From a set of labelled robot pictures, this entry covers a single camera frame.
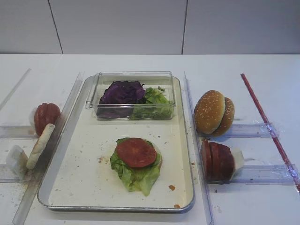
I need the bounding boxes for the sliced meat patties stack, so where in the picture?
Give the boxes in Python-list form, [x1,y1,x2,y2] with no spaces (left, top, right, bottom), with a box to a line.
[200,140,235,184]

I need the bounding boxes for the green lettuce in container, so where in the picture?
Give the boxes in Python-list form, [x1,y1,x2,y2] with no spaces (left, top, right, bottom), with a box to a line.
[129,86,173,120]

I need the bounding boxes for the tomato slice on tray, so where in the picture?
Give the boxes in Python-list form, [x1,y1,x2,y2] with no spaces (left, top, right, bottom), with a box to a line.
[115,137,157,168]

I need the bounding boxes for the lettuce leaf on tray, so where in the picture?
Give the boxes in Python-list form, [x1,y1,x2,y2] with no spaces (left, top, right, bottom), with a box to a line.
[110,150,160,196]

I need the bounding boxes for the bread slice left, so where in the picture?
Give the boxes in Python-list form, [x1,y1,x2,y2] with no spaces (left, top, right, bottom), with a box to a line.
[26,123,55,169]

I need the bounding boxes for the tomato slices left stack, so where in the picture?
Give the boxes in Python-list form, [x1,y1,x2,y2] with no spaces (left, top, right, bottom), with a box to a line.
[34,103,60,136]

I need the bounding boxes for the clear plastic container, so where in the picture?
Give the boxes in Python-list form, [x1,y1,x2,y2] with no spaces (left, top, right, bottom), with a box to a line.
[86,71,176,120]

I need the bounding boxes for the purple cabbage leaves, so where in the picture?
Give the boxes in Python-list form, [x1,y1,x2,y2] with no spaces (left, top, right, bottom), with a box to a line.
[96,81,145,119]

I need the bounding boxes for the sesame burger bun top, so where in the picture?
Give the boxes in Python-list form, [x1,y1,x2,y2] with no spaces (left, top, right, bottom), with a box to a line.
[194,90,225,134]

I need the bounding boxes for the burger bun bottom half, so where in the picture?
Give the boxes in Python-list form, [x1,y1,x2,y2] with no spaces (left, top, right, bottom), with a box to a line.
[213,97,235,136]

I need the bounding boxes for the metal baking tray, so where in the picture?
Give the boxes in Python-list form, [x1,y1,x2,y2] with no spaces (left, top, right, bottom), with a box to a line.
[37,77,195,213]

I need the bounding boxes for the clear track upper right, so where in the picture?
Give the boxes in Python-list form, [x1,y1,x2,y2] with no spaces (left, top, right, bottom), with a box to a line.
[196,119,280,140]

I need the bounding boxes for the clear track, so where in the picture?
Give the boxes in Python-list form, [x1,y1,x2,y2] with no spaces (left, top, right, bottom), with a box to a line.
[0,164,31,183]
[230,165,294,185]
[0,126,38,139]
[196,119,280,140]

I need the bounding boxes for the red plastic strip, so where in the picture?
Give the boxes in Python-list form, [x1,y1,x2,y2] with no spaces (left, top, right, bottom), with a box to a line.
[240,73,300,193]

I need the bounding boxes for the white pusher block right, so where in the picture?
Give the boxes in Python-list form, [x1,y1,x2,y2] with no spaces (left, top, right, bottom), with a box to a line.
[230,148,245,181]

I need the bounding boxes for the white pusher block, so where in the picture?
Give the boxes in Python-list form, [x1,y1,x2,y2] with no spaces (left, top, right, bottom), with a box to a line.
[6,145,28,180]
[29,107,37,128]
[230,148,245,181]

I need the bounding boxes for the white pusher block upper left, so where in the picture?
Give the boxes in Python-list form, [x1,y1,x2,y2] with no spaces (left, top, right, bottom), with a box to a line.
[29,107,37,128]

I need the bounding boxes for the clear strip far left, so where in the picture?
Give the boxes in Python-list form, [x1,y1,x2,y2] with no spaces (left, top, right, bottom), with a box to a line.
[0,68,32,110]

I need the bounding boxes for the clear track upper left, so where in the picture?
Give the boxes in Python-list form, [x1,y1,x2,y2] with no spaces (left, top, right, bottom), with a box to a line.
[0,126,38,139]

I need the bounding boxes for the clear track lower right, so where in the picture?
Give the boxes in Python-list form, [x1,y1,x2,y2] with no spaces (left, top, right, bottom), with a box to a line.
[230,165,294,185]

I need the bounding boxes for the clear track lower left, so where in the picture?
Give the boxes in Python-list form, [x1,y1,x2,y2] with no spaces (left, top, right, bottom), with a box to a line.
[0,164,31,183]

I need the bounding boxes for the clear rail left of tray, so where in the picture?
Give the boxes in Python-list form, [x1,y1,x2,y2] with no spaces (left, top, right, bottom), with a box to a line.
[12,73,83,225]

